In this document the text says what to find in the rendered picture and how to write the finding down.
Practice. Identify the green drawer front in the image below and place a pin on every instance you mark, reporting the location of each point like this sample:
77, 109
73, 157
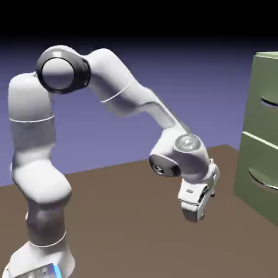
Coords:
245, 195
258, 121

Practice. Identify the green cabinet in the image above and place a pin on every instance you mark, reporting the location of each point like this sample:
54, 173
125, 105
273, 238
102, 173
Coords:
245, 184

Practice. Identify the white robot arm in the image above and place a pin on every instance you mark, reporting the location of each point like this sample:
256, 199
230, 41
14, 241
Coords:
32, 134

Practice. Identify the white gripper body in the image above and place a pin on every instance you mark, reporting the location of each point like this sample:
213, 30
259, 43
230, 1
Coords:
191, 195

